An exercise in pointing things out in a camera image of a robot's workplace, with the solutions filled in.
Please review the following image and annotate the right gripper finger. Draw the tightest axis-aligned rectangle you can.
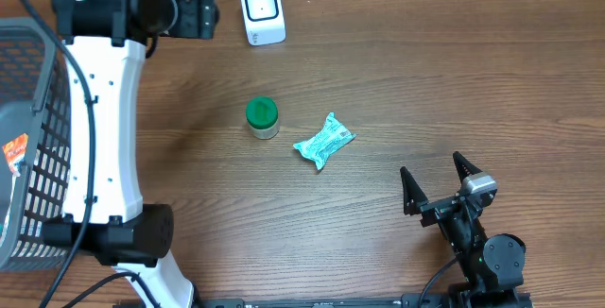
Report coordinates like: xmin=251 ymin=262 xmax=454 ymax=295
xmin=400 ymin=166 xmax=428 ymax=215
xmin=453 ymin=151 xmax=482 ymax=182

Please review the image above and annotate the teal tissue packet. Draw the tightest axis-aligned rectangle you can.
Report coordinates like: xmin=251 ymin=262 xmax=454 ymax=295
xmin=293 ymin=112 xmax=356 ymax=171

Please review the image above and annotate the green lid jar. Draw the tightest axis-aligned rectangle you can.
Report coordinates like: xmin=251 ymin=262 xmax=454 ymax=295
xmin=245 ymin=96 xmax=280 ymax=140

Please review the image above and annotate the orange snack packet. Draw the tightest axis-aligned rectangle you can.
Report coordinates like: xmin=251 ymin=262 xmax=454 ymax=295
xmin=2 ymin=133 xmax=28 ymax=178

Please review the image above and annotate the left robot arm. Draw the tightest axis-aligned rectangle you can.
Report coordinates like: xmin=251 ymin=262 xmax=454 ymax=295
xmin=42 ymin=0 xmax=218 ymax=307

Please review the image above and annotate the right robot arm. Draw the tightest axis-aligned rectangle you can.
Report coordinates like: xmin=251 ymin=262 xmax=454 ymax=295
xmin=400 ymin=151 xmax=532 ymax=308

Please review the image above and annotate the white barcode scanner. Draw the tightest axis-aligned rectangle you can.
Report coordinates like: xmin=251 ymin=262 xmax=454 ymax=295
xmin=240 ymin=0 xmax=286 ymax=46

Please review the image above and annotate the grey plastic mesh basket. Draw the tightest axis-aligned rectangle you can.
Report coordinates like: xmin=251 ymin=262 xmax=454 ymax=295
xmin=1 ymin=17 xmax=70 ymax=272

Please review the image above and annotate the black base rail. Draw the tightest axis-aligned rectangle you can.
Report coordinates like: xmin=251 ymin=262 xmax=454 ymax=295
xmin=193 ymin=294 xmax=463 ymax=308

